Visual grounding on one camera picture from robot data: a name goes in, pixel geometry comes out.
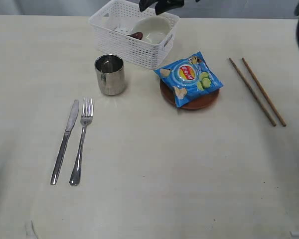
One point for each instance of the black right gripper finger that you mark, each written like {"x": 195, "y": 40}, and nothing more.
{"x": 166, "y": 5}
{"x": 144, "y": 4}

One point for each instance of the reddish brown wooden spoon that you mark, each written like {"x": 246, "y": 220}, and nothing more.
{"x": 137, "y": 35}

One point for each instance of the white perforated plastic basket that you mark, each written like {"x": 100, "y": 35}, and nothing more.
{"x": 114, "y": 22}

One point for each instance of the stainless steel cup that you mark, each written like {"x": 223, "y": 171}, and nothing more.
{"x": 110, "y": 74}

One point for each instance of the blue snack bag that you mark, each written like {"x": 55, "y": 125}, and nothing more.
{"x": 189, "y": 76}

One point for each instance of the brown round plate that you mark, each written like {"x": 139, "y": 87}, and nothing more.
{"x": 192, "y": 103}

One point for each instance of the stainless steel fork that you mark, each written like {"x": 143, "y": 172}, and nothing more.
{"x": 86, "y": 119}

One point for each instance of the stainless steel knife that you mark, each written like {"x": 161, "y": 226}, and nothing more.
{"x": 70, "y": 124}

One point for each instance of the brown wooden chopsticks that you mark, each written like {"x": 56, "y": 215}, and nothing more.
{"x": 270, "y": 118}

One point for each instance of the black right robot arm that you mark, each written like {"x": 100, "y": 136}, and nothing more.
{"x": 296, "y": 13}

